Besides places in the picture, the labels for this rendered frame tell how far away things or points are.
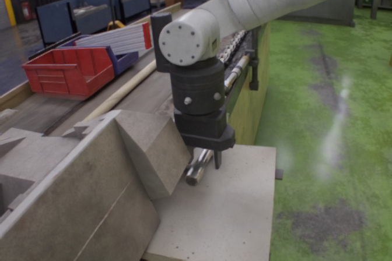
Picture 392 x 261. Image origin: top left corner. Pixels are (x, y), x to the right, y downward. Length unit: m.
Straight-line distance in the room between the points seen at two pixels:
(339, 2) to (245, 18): 5.48
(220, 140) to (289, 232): 1.04
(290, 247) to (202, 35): 1.19
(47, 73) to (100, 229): 0.85
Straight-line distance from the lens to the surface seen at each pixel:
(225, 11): 0.45
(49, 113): 1.05
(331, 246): 1.46
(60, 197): 0.30
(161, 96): 0.96
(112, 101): 0.93
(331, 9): 5.84
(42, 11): 5.59
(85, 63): 1.20
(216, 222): 0.47
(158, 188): 0.40
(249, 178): 0.54
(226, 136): 0.49
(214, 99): 0.44
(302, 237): 1.45
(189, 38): 0.37
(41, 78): 1.17
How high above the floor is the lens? 1.17
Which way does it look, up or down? 31 degrees down
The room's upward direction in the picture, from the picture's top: 5 degrees counter-clockwise
